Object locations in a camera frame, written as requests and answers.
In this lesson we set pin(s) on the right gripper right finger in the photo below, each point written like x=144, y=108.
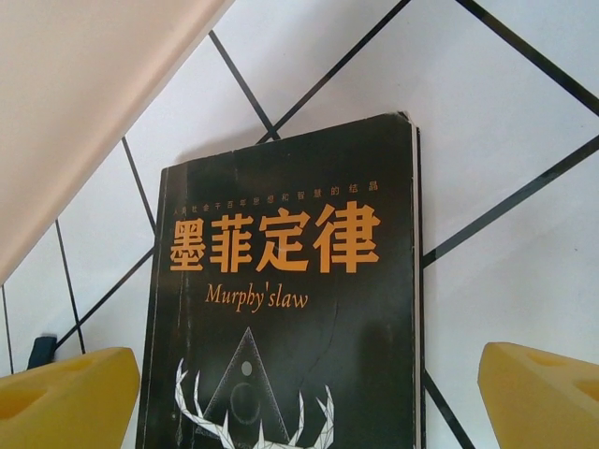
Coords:
x=543, y=402

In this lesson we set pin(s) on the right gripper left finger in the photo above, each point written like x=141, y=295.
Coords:
x=65, y=402

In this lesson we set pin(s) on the black Murphy's law book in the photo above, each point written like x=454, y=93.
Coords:
x=281, y=280

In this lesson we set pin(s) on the navy blue backpack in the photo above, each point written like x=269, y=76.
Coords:
x=42, y=351

